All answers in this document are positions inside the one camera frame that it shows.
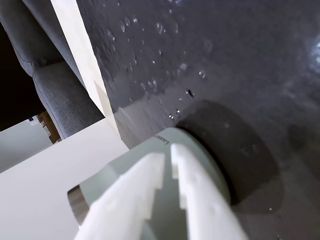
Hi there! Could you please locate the brown cardboard box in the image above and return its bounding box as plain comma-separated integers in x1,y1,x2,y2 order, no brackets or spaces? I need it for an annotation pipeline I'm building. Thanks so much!
37,111,62,145

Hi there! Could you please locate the black table mat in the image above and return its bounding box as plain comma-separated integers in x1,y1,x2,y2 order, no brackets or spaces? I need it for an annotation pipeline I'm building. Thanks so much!
76,0,320,240

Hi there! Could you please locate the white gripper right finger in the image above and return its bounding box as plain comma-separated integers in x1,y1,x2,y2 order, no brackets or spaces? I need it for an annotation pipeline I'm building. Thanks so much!
169,143,249,240

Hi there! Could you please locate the grey-green steel mug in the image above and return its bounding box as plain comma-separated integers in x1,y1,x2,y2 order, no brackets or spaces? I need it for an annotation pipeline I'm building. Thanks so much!
66,126,232,240

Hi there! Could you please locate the grey fabric chair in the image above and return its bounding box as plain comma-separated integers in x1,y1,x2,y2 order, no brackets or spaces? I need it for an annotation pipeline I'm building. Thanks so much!
0,0,106,140

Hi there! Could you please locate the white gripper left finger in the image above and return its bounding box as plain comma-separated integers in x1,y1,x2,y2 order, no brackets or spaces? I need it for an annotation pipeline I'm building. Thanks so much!
74,152,166,240

